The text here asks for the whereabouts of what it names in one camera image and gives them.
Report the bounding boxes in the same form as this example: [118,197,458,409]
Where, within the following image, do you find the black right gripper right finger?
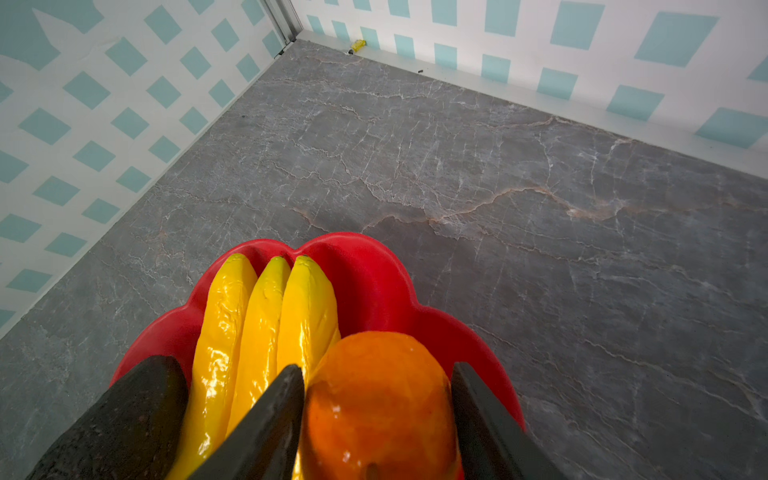
[452,362,565,480]

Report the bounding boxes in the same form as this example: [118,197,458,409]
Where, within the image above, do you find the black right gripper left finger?
[191,364,305,479]

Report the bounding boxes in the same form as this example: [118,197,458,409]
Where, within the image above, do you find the yellow fake banana bunch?
[168,254,340,479]

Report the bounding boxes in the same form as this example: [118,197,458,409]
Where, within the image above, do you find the orange fake orange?
[297,331,461,479]

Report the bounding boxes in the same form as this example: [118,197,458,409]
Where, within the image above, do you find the dark fake avocado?
[28,355,189,479]

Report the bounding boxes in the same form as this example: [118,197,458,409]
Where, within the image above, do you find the red flower-shaped fruit bowl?
[113,233,525,432]

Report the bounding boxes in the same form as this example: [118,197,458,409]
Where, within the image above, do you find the small yellow scrap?
[348,40,367,55]

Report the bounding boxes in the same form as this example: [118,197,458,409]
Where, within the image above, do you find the aluminium corner frame post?
[264,0,303,43]

